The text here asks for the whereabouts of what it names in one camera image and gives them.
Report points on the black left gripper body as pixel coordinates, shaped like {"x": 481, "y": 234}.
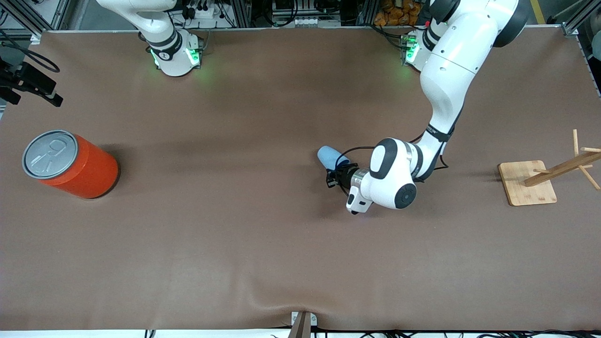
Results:
{"x": 346, "y": 176}

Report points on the light blue plastic cup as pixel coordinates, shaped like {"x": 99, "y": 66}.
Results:
{"x": 327, "y": 155}

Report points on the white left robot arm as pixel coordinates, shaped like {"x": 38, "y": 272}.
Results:
{"x": 450, "y": 61}

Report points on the wooden cup rack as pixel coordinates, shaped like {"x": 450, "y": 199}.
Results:
{"x": 528, "y": 188}

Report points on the brown table mat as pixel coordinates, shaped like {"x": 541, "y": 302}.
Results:
{"x": 235, "y": 211}

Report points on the orange can with silver lid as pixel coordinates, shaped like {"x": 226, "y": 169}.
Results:
{"x": 89, "y": 173}

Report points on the white terminal strip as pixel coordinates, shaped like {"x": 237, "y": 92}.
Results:
{"x": 314, "y": 21}

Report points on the orange snack bags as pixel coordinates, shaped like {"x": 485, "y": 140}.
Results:
{"x": 394, "y": 14}

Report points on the black electronics box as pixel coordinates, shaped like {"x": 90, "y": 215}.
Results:
{"x": 300, "y": 5}

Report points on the aluminium frame profile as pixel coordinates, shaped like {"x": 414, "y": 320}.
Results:
{"x": 28, "y": 14}
{"x": 575, "y": 26}

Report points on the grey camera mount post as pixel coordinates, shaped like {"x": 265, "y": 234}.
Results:
{"x": 303, "y": 326}

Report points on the aluminium frame post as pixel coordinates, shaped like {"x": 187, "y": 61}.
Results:
{"x": 240, "y": 13}
{"x": 366, "y": 11}

